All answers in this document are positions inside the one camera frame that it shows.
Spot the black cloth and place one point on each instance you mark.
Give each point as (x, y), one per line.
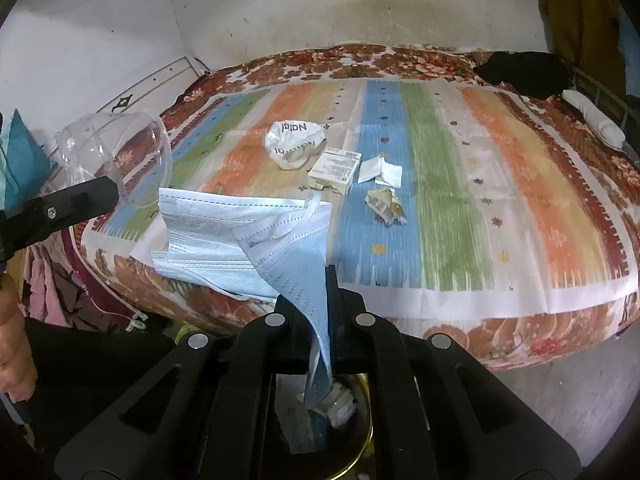
(525, 75)

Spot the small white packet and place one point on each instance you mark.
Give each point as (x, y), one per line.
(380, 172)

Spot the yellow hanging cloth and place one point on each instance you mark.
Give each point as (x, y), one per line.
(580, 20)

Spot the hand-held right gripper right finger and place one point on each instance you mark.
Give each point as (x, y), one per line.
(334, 310)

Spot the clear plastic cup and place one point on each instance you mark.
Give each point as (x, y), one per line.
(130, 160)

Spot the round gold metal bin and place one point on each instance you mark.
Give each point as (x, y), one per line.
(357, 440)

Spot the floral brown blanket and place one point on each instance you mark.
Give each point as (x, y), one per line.
(525, 340)

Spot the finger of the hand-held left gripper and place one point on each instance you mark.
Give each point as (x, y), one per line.
(75, 205)

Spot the small cardboard box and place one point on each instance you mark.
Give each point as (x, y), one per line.
(332, 167)

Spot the white pillow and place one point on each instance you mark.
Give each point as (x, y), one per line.
(595, 120)

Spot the striped colourful mat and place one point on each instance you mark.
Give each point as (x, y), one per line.
(475, 185)

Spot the white printed plastic bag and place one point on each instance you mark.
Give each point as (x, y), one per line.
(290, 142)

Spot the person's left hand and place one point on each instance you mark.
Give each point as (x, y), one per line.
(15, 350)

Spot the white bed headboard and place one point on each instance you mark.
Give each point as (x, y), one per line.
(160, 77)

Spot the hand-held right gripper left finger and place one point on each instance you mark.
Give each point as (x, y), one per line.
(290, 345)

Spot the teal cloth bag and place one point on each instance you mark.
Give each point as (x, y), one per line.
(20, 160)

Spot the metal bed rail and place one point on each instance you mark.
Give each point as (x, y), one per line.
(612, 105)

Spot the printed wrapper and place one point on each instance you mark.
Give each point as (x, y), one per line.
(385, 207)

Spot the blue face mask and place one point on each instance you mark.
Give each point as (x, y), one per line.
(300, 270)
(210, 225)

